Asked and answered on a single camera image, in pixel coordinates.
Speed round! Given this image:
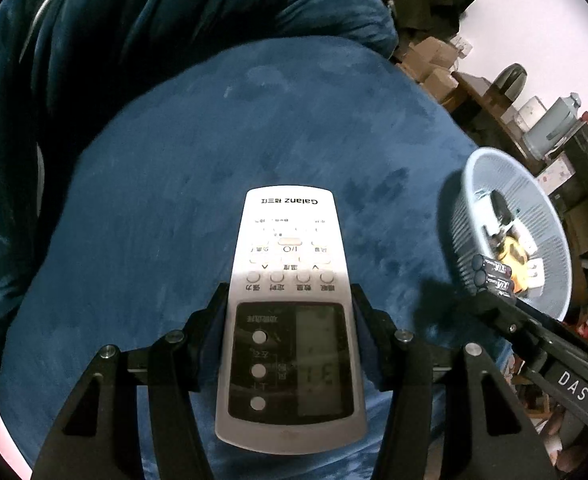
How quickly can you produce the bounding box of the dark blue duvet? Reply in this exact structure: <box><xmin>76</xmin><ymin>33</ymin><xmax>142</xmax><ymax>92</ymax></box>
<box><xmin>0</xmin><ymin>0</ymin><xmax>399</xmax><ymax>411</ymax></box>

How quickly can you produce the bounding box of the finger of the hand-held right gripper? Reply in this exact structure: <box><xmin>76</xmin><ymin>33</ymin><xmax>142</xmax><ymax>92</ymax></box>
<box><xmin>466</xmin><ymin>291</ymin><xmax>588</xmax><ymax>362</ymax></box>

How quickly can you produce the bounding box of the orange tape measure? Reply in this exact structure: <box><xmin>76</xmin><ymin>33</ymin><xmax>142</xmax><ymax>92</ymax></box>
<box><xmin>494</xmin><ymin>237</ymin><xmax>532</xmax><ymax>293</ymax></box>

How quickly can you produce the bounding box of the black rounded appliance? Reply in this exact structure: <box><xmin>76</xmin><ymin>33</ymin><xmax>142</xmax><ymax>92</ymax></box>
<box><xmin>488</xmin><ymin>62</ymin><xmax>529</xmax><ymax>106</ymax></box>

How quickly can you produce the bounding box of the cardboard box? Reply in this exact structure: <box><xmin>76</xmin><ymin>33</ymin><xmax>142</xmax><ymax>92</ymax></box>
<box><xmin>421</xmin><ymin>67</ymin><xmax>459</xmax><ymax>101</ymax></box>
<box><xmin>406</xmin><ymin>37</ymin><xmax>462</xmax><ymax>68</ymax></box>

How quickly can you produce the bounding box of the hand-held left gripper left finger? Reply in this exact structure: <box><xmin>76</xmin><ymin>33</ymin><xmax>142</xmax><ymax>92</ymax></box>
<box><xmin>31</xmin><ymin>282</ymin><xmax>229</xmax><ymax>480</ymax></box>

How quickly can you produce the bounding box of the black car key fob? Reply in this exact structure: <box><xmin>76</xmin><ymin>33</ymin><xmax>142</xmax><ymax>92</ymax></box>
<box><xmin>488</xmin><ymin>191</ymin><xmax>512</xmax><ymax>226</ymax></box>

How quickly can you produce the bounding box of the blue plush blanket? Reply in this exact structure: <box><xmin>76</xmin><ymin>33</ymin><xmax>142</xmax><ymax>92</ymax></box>
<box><xmin>0</xmin><ymin>37</ymin><xmax>514</xmax><ymax>480</ymax></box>

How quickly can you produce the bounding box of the white remote control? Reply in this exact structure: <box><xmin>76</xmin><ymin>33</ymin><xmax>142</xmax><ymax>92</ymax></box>
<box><xmin>215</xmin><ymin>187</ymin><xmax>369</xmax><ymax>453</ymax></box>

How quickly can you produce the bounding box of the light blue plastic basket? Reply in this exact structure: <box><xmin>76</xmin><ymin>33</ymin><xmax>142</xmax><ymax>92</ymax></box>
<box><xmin>446</xmin><ymin>147</ymin><xmax>573</xmax><ymax>322</ymax></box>

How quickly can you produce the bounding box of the light blue kettle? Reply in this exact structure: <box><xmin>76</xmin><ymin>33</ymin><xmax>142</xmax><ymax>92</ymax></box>
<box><xmin>521</xmin><ymin>92</ymin><xmax>582</xmax><ymax>161</ymax></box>

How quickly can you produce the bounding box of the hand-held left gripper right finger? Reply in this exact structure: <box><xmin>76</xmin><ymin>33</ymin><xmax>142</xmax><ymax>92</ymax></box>
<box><xmin>350</xmin><ymin>284</ymin><xmax>557</xmax><ymax>480</ymax></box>

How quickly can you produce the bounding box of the person's right hand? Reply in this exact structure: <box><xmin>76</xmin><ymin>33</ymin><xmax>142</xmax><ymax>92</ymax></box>
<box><xmin>541</xmin><ymin>407</ymin><xmax>579</xmax><ymax>468</ymax></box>

